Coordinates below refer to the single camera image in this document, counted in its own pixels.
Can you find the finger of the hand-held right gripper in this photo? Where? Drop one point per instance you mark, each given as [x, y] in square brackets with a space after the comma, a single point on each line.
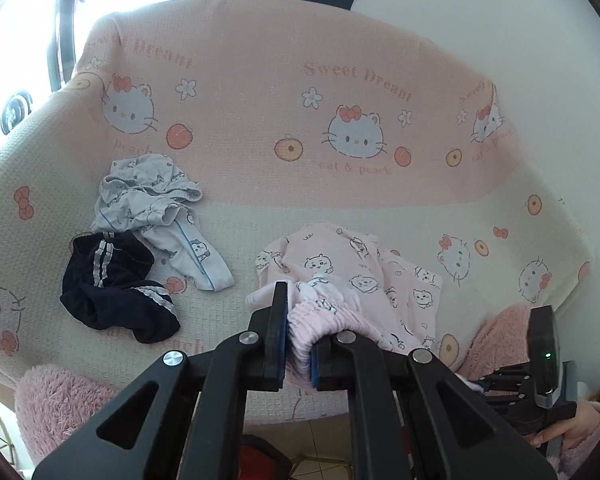
[507, 377]
[507, 395]

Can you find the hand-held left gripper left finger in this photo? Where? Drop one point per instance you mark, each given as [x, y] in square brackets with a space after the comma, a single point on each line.
[279, 340]

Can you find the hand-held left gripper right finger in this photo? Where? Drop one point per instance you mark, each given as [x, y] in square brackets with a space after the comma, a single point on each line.
[314, 362]

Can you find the pink printed pajama pants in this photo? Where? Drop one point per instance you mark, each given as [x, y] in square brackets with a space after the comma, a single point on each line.
[360, 270]

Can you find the person's right hand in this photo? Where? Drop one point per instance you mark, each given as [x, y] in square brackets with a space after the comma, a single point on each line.
[580, 422]

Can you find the red and black object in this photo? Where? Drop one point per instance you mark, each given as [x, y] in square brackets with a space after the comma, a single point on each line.
[257, 460]

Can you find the navy striped shorts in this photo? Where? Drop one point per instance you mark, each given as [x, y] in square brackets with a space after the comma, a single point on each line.
[110, 305]

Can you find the light blue printed pajamas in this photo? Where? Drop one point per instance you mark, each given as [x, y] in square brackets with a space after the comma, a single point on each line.
[130, 205]

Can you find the person's left leg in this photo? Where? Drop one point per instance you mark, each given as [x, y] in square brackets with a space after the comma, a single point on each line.
[60, 400]

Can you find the pink cream printed blanket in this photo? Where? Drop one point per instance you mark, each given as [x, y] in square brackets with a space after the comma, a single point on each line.
[280, 85]

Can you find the bright window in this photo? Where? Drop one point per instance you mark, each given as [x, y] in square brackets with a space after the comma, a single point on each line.
[20, 35]

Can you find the gold metal frame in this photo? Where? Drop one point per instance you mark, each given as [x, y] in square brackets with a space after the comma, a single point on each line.
[325, 465]

